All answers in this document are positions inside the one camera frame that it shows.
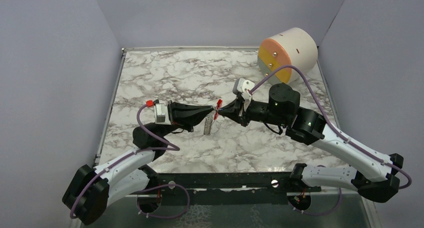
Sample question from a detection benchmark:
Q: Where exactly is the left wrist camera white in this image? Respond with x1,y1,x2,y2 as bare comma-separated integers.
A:
145,99,171,125

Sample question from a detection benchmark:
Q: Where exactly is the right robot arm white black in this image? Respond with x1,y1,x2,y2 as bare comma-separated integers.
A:
218,84,403,203

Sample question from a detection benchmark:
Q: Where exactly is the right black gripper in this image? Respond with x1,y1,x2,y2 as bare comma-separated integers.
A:
219,96,288,127

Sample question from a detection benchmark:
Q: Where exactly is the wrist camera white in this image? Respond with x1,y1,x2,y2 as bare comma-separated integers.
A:
232,78,255,100
145,99,171,125

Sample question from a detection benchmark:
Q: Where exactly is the round drawer box pastel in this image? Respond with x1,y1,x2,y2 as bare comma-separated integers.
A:
257,28,318,77

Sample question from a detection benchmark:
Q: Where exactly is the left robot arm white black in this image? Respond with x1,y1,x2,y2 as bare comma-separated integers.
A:
62,100,215,225

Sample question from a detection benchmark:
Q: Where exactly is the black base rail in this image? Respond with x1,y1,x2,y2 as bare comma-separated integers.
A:
135,167,321,207

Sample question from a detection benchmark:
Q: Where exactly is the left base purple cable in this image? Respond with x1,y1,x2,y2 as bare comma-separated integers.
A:
136,183,191,219

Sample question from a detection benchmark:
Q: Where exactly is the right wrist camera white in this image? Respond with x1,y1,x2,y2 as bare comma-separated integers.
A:
232,78,255,100

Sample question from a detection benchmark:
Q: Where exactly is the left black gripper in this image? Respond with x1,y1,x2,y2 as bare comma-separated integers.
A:
156,100,213,138

